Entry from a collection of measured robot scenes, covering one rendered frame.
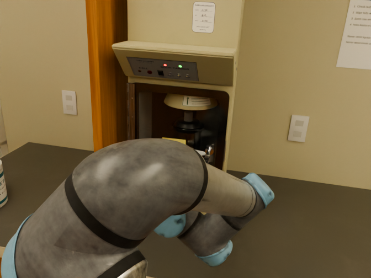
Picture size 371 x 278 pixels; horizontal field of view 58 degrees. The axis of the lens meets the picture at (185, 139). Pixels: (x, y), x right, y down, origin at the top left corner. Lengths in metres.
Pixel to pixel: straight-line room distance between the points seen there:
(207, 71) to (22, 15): 1.04
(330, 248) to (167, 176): 0.87
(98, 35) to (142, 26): 0.13
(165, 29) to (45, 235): 0.73
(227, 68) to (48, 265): 0.66
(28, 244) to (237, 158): 1.21
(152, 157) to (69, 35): 1.29
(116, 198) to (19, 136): 1.59
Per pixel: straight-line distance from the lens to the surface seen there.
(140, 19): 1.02
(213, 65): 0.89
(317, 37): 1.41
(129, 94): 1.05
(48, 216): 0.40
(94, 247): 0.38
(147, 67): 0.96
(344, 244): 1.22
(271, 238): 1.14
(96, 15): 0.97
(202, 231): 0.73
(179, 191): 0.38
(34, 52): 1.73
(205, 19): 0.97
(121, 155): 0.37
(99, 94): 1.00
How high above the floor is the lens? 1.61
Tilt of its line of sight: 22 degrees down
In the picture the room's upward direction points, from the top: 3 degrees clockwise
